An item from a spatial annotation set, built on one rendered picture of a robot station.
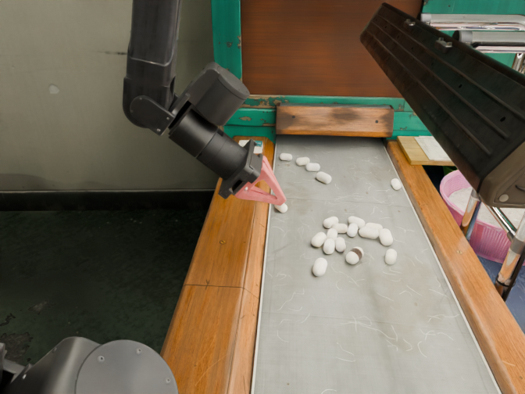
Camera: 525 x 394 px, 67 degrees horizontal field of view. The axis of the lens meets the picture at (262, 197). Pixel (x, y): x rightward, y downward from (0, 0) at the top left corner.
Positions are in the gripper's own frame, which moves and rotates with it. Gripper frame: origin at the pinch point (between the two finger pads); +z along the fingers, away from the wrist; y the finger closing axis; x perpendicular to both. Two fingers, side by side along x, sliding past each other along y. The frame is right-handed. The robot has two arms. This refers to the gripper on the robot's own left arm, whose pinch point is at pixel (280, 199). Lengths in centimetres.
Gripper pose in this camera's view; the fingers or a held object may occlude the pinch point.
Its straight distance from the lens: 63.4
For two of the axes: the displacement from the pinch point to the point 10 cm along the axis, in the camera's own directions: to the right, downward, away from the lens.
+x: -6.5, 6.3, 4.3
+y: 0.6, -5.2, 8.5
